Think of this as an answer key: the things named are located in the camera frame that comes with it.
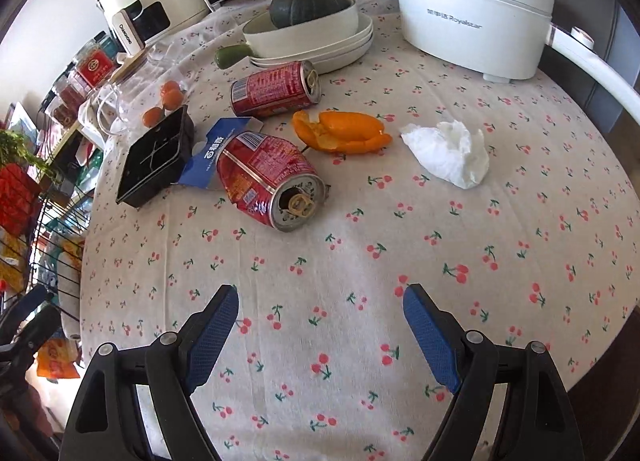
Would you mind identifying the dark green pumpkin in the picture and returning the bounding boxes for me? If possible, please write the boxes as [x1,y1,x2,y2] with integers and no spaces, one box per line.
[269,0,350,28]

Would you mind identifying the stacked white plates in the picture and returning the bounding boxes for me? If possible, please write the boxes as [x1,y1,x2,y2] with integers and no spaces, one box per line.
[250,12,373,75]

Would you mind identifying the white tissue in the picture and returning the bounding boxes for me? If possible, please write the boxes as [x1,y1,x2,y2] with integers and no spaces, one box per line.
[400,121,489,190]

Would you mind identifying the cream pan green handle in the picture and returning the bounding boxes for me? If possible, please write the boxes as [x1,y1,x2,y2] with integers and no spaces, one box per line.
[215,0,359,70]

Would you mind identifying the black wire rack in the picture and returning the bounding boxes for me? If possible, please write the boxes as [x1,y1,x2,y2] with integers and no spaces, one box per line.
[26,184,93,340]

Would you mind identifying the upright-lying red soda can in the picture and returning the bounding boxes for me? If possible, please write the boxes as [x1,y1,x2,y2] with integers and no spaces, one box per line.
[231,60,321,118]

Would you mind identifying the blue paper carton piece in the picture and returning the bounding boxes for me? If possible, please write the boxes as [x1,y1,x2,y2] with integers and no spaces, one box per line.
[177,116,264,191]

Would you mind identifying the red label jar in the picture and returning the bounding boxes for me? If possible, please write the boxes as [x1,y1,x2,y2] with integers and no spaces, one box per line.
[76,47,115,88]

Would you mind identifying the orange peel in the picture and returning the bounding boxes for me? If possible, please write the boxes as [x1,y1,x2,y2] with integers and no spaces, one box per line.
[292,111,393,155]

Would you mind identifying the cherry print tablecloth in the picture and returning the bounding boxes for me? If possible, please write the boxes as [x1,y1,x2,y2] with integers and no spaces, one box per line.
[80,0,639,460]

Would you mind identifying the black plastic tray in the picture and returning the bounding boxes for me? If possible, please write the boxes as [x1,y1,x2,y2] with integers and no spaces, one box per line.
[116,106,194,208]

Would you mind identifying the crushed red soda can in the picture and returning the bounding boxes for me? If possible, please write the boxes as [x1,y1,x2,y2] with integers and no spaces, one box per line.
[216,130,326,233]

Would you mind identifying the white Royalstar electric pot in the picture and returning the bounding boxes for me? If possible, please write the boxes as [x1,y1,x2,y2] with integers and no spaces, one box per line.
[398,0,639,117]

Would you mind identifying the small orange tomato top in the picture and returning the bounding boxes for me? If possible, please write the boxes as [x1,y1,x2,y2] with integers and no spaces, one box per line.
[160,80,181,96]

